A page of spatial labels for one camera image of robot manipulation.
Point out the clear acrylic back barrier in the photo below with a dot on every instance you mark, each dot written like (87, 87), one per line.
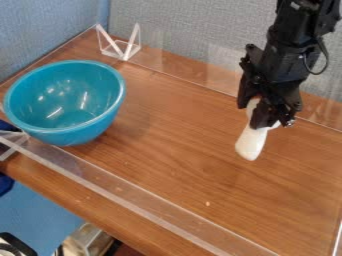
(319, 110)

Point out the grey metal table leg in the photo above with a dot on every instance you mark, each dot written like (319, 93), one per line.
(87, 241)

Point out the clear acrylic corner bracket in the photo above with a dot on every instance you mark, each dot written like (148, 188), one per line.
(115, 47)

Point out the clear acrylic barrier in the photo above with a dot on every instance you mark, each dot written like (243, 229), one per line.
(186, 224)
(319, 110)

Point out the blue plastic bowl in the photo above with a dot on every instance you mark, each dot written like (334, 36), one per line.
(65, 102)

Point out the black and white floor object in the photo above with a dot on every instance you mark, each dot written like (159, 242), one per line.
(13, 247)

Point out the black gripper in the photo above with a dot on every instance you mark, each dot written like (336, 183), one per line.
(282, 64)

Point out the brown and white toy mushroom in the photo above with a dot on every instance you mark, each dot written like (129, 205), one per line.
(251, 140)

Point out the clear acrylic front barrier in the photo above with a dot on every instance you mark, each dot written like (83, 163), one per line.
(186, 224)

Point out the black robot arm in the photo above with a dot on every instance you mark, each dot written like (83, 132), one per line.
(310, 17)

